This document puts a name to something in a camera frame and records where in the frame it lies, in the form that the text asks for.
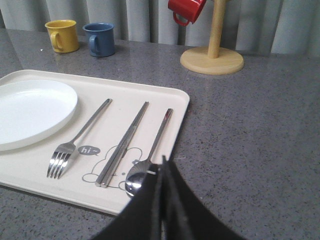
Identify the yellow enamel mug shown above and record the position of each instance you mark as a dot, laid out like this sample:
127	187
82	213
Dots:
63	35

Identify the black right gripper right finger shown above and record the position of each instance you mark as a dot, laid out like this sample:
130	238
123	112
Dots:
185	217

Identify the red enamel mug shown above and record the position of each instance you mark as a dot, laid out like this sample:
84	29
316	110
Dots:
186	11

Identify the white round plate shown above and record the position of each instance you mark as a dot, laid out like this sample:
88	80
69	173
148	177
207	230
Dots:
33	110

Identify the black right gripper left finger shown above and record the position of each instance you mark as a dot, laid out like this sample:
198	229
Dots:
141	219

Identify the blue enamel mug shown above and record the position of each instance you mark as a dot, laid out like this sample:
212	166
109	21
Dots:
100	39

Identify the wooden mug tree stand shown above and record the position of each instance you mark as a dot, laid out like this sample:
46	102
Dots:
213	60

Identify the silver metal spoon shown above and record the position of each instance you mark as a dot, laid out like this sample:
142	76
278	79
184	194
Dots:
137	173

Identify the silver metal fork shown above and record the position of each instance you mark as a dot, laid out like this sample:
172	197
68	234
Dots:
62	153

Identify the grey pleated curtain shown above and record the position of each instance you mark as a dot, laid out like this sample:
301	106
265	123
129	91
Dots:
257	26

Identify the cream rabbit serving tray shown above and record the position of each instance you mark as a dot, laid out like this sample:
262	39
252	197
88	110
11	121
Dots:
25	168

